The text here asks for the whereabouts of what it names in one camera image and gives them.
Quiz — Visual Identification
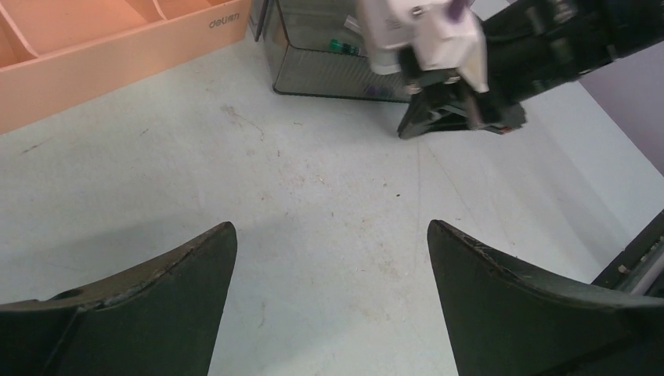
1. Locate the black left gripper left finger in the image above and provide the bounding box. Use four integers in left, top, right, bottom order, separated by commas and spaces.
1, 222, 237, 375

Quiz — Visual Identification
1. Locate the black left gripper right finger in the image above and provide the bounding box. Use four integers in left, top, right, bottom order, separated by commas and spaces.
428, 220, 663, 375

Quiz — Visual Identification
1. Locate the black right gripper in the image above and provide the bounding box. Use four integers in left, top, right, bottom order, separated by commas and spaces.
397, 72, 526, 139

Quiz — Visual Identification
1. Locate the green gel pen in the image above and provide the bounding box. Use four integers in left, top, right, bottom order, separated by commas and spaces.
329, 38, 362, 56

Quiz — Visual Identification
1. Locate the grey transparent drawer unit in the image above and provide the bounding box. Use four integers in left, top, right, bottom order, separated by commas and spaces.
249, 1, 410, 103

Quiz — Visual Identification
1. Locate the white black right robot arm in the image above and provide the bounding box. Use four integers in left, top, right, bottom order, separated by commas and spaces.
398, 1, 663, 139

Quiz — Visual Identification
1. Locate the orange plastic desk organizer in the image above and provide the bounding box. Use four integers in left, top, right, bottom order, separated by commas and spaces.
1, 1, 251, 133

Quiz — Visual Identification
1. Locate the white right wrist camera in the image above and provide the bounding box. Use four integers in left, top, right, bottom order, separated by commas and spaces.
356, 0, 489, 93

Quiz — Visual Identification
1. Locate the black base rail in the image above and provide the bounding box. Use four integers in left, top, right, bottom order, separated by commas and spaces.
592, 211, 663, 298

